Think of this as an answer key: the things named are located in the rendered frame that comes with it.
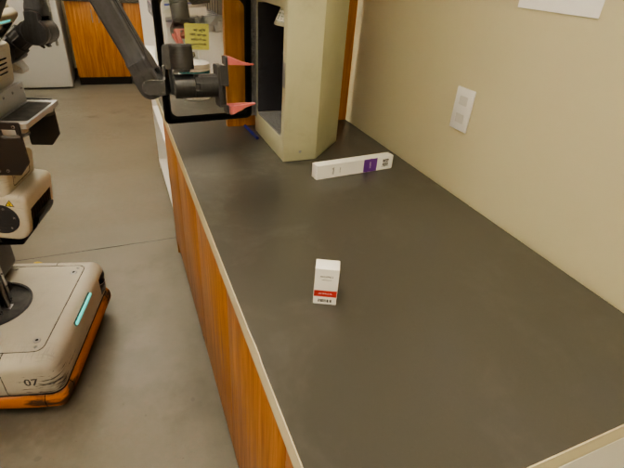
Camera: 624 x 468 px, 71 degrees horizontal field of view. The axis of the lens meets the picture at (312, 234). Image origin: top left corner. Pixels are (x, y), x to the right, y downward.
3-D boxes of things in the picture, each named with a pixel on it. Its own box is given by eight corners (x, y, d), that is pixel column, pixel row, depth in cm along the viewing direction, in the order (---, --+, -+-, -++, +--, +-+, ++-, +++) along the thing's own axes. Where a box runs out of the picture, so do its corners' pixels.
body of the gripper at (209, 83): (225, 64, 108) (194, 65, 105) (227, 107, 112) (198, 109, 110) (219, 63, 113) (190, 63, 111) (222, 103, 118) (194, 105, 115)
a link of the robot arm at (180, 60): (153, 91, 114) (143, 95, 106) (147, 43, 109) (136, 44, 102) (200, 91, 115) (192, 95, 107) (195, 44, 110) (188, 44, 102)
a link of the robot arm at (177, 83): (170, 97, 112) (173, 99, 107) (166, 68, 109) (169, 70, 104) (198, 96, 114) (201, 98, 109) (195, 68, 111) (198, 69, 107)
